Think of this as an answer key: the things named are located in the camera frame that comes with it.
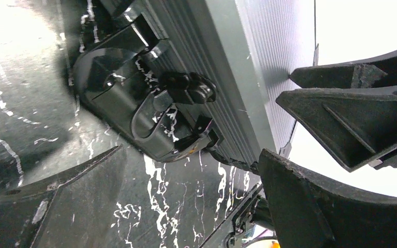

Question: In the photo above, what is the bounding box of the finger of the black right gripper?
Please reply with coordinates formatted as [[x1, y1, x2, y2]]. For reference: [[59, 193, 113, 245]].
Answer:
[[276, 86, 397, 172], [289, 50, 397, 89]]

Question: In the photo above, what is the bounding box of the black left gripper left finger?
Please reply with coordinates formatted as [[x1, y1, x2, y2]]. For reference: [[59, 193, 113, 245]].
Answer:
[[0, 145, 127, 247]]

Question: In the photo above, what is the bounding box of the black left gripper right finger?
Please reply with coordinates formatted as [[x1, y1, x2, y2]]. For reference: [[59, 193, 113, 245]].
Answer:
[[257, 149, 397, 247]]

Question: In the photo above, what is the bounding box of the black poker chip case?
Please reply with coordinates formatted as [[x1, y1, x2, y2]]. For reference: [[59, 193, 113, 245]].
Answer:
[[72, 1, 316, 173]]

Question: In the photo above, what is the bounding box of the black front mounting bar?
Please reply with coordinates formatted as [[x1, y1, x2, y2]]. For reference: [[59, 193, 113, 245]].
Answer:
[[200, 183, 277, 247]]

